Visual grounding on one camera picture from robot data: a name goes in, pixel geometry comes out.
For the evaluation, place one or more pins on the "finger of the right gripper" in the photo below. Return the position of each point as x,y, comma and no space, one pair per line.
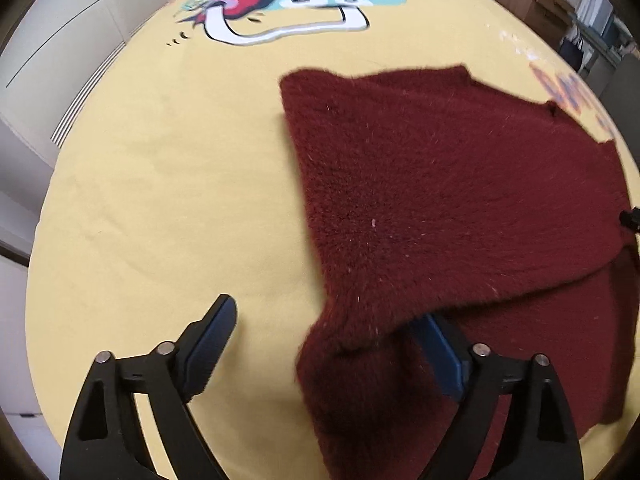
630,220

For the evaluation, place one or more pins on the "dark red knit sweater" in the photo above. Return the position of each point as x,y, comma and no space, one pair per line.
428,191

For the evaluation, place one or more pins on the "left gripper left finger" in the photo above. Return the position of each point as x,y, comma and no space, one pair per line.
105,438

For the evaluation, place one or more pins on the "dark blue bag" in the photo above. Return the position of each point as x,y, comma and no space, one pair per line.
575,49

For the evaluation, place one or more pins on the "grey green chair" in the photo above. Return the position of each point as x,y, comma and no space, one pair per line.
620,96

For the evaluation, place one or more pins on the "white wardrobe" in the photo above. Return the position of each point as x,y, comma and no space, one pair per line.
55,60

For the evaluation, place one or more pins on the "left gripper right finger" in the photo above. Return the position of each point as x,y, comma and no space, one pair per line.
538,439

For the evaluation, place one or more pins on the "yellow dinosaur print bedspread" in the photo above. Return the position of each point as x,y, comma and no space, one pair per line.
258,244

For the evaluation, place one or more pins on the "wooden drawer cabinet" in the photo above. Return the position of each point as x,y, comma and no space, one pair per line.
550,19

